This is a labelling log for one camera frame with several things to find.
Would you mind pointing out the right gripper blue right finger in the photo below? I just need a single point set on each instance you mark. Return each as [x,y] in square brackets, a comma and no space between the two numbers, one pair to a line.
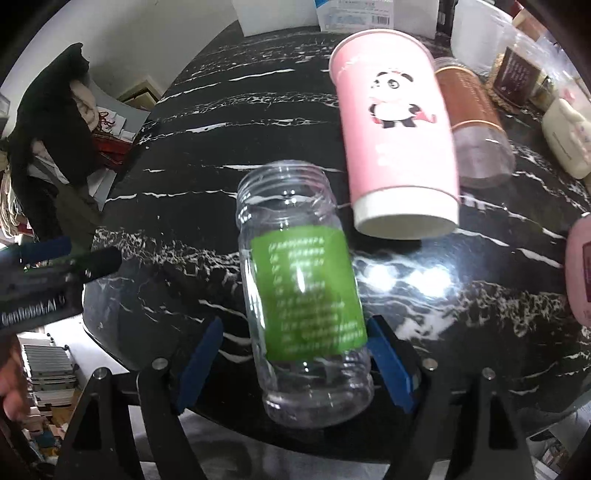
[387,351]

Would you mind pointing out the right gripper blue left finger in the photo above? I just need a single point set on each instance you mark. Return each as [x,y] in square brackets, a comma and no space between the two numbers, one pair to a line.
[202,353]

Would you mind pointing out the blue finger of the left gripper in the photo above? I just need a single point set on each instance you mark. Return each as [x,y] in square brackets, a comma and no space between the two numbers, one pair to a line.
[33,253]

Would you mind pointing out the clear jar with green label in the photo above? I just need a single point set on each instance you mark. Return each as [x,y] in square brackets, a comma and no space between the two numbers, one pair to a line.
[309,336]

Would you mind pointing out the pink panda paper cup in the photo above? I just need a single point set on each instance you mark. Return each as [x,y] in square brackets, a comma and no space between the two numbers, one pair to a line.
[400,154]

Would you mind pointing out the person's left hand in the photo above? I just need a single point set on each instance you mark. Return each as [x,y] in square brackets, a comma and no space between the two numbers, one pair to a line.
[13,384]

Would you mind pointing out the pile of dark clothes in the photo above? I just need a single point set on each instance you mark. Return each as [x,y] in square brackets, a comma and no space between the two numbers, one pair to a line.
[49,114]

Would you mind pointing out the red plaid scarf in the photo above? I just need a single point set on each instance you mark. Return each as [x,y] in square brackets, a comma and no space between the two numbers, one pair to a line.
[112,152]

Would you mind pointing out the pink bottle with red cap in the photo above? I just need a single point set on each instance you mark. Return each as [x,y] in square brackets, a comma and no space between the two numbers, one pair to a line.
[577,270]

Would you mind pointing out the clear jar with brown label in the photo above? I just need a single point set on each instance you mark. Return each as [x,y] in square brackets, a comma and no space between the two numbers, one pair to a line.
[484,155]

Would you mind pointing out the grain jar with dark label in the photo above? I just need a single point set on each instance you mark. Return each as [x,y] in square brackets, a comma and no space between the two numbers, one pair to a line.
[516,70]

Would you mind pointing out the white foam board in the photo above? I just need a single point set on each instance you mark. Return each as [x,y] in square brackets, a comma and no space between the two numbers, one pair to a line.
[413,17]

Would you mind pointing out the white paper towel roll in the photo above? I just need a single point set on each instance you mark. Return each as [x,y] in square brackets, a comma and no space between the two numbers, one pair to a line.
[477,30]

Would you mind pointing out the blue and white medicine box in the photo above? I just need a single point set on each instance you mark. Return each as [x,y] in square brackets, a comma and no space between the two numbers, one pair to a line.
[353,16]

